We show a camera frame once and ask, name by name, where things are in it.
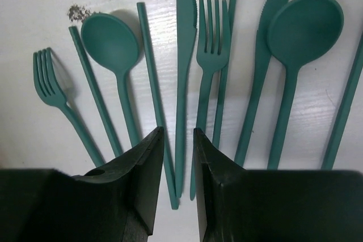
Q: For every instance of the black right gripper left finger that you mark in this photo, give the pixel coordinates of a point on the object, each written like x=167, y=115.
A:
x=114, y=202

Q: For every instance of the teal spoon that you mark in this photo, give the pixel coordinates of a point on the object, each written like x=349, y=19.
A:
x=113, y=45
x=301, y=32

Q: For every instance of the small teal fork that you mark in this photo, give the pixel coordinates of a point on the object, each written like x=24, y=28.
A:
x=51, y=93

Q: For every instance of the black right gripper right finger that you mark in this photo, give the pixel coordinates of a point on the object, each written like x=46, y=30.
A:
x=235, y=204

